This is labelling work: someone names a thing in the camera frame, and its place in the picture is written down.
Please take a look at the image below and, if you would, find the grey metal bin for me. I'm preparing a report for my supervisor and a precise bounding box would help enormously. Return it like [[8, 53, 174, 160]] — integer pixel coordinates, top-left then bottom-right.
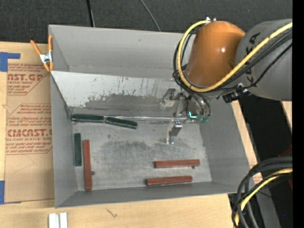
[[48, 24, 252, 209]]

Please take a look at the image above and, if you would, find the black cylinder on white bracket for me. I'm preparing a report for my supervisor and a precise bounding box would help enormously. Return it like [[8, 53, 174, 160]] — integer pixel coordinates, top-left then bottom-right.
[[222, 83, 251, 104]]

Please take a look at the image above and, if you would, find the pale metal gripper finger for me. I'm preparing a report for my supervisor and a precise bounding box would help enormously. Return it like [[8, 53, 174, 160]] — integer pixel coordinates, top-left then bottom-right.
[[166, 118, 184, 145], [161, 88, 178, 111]]

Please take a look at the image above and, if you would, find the dark green flat block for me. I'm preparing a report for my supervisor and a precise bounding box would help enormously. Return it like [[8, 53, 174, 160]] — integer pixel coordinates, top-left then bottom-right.
[[74, 133, 83, 167], [105, 116, 138, 130], [71, 114, 105, 124]]

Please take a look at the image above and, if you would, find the brown cardboard board red print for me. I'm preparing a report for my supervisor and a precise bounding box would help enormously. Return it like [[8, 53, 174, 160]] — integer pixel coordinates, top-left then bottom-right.
[[0, 41, 56, 204]]

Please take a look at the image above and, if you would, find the red-brown flat block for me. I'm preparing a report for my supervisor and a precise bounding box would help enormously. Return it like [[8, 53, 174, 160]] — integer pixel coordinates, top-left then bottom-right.
[[153, 159, 201, 169], [82, 139, 93, 191], [145, 175, 193, 186]]

